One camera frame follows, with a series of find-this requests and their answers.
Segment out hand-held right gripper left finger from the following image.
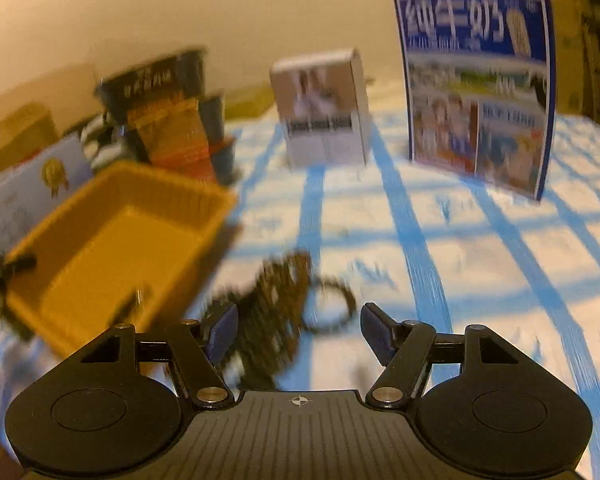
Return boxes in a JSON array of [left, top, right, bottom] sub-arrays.
[[80, 304, 241, 411]]

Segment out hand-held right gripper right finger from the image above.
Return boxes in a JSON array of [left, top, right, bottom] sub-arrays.
[[360, 302, 520, 408]]

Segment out brown bead necklace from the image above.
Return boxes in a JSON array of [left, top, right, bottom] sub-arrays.
[[240, 251, 315, 386]]

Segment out yellow plastic tray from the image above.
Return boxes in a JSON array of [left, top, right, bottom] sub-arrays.
[[4, 160, 239, 357]]

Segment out blue checked tablecloth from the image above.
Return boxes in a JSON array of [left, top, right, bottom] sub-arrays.
[[0, 76, 600, 480]]

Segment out red instant noodle bowl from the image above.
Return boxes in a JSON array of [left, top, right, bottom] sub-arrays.
[[207, 137, 240, 185]]

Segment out black orange-label noodle bowl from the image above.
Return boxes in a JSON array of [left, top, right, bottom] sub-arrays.
[[120, 91, 227, 177]]

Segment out white printed box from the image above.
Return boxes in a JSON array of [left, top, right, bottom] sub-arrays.
[[269, 48, 372, 169]]

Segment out light blue gold-medal box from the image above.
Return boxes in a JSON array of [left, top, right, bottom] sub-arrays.
[[0, 134, 95, 258]]

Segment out blue printed carton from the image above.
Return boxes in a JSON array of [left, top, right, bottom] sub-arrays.
[[393, 0, 557, 202]]

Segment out brown cardboard box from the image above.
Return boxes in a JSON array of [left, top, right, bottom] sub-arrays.
[[0, 101, 62, 183]]

